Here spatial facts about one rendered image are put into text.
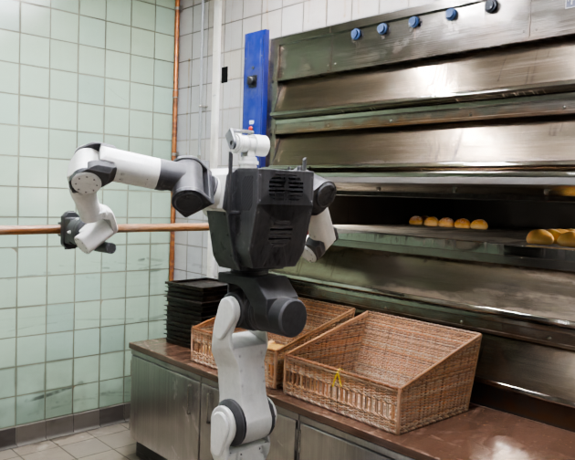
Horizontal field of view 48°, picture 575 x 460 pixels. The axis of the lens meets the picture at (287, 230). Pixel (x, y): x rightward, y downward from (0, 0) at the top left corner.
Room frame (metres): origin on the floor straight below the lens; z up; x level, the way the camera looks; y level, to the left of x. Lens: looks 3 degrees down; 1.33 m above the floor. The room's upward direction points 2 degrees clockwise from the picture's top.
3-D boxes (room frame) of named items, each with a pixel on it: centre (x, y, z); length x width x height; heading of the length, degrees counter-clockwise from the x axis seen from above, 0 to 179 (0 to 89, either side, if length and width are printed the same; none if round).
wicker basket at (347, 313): (2.83, 0.05, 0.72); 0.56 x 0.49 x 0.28; 44
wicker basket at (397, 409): (2.38, -0.36, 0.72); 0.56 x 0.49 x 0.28; 42
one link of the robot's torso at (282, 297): (1.96, 0.07, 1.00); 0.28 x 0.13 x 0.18; 44
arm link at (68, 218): (2.07, 0.67, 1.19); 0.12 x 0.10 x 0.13; 43
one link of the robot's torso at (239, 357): (2.02, 0.12, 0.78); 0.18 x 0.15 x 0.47; 134
